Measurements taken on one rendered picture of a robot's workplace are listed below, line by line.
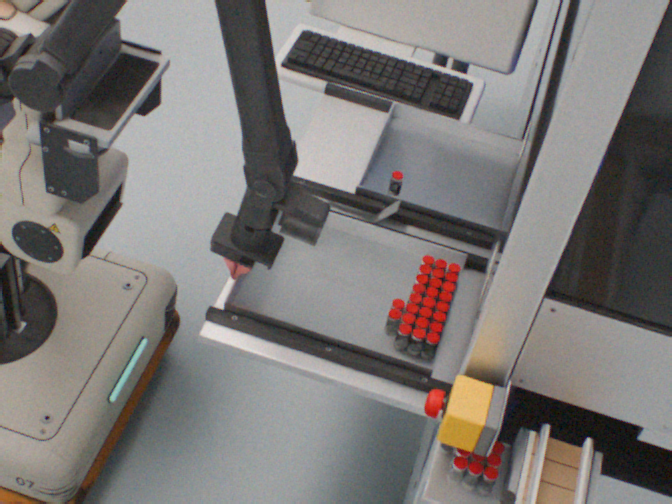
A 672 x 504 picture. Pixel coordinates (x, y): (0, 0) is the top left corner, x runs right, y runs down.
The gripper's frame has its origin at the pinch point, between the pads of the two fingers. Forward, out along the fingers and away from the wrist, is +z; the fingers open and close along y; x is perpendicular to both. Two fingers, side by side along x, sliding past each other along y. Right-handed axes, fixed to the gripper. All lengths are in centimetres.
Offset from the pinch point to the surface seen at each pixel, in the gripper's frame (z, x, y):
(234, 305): -0.5, -6.4, 2.1
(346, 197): -0.5, 25.7, 11.5
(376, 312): -0.9, 3.7, 23.4
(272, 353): 1.6, -10.4, 10.5
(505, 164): -3, 49, 37
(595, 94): -67, -13, 30
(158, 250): 98, 77, -30
